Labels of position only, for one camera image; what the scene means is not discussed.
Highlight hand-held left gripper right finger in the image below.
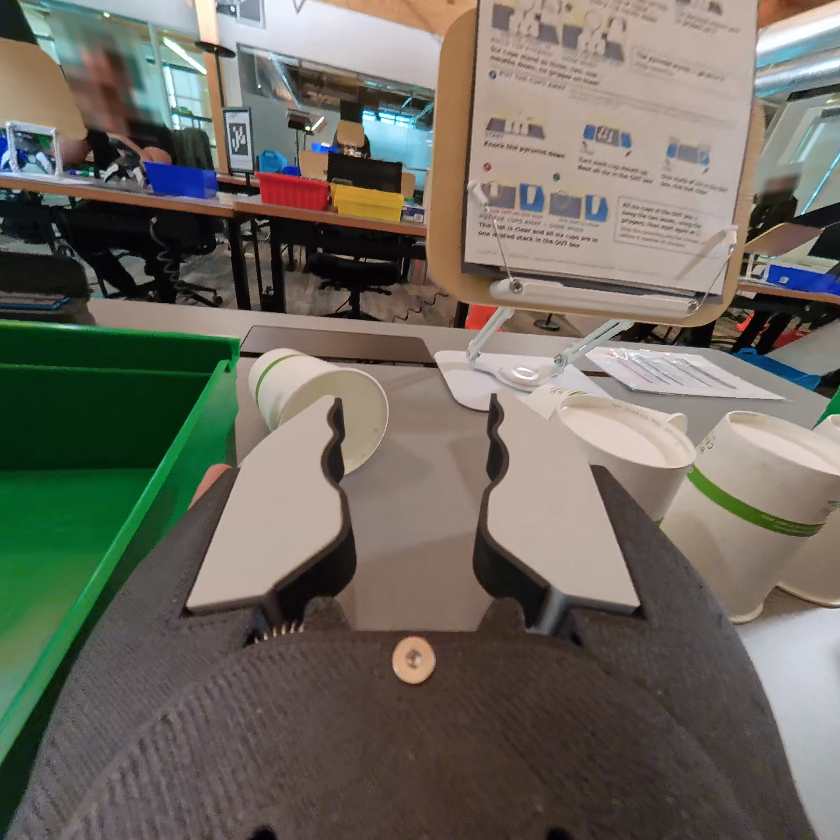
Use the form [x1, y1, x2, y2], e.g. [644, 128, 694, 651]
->
[472, 391, 641, 639]

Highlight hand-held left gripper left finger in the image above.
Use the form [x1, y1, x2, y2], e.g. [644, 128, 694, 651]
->
[185, 395, 357, 627]

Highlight white paper cup green band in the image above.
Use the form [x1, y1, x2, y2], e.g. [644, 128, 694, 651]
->
[774, 413, 840, 608]
[248, 348, 389, 475]
[556, 394, 697, 526]
[659, 410, 840, 624]
[525, 382, 592, 422]

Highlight grey desk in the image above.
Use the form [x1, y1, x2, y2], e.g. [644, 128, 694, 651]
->
[85, 298, 840, 840]

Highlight person's left hand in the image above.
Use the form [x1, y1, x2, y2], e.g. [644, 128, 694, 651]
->
[190, 462, 235, 514]

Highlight laminated paper sheet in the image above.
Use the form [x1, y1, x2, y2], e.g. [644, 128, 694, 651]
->
[584, 346, 785, 401]

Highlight black office chair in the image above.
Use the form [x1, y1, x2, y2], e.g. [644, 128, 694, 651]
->
[305, 249, 404, 322]

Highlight large blue plastic bin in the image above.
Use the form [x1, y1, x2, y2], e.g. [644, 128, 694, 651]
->
[731, 348, 821, 391]

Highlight wooden table black legs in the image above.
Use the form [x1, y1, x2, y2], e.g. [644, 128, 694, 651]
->
[735, 279, 840, 309]
[0, 172, 427, 312]

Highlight yellow plastic bin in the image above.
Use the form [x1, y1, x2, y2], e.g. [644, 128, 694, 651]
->
[330, 184, 405, 223]

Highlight red plastic bin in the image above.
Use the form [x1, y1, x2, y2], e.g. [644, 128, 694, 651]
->
[256, 172, 331, 211]

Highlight wooden document stand white base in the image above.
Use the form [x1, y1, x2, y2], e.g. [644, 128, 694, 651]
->
[427, 0, 765, 413]

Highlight black monitor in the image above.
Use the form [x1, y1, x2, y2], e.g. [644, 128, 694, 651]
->
[326, 152, 403, 193]

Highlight black white marker sign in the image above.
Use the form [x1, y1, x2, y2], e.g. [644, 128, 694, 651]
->
[223, 107, 255, 175]

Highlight printed instruction sheet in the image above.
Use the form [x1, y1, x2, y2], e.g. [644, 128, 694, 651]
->
[462, 0, 759, 293]

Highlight clear acrylic box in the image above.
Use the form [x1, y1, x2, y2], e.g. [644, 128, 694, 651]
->
[3, 121, 64, 178]

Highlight tan wooden board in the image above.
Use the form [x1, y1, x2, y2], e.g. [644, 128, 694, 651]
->
[0, 38, 88, 140]

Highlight dark desk cable flap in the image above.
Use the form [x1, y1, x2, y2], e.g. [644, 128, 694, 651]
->
[239, 325, 435, 366]

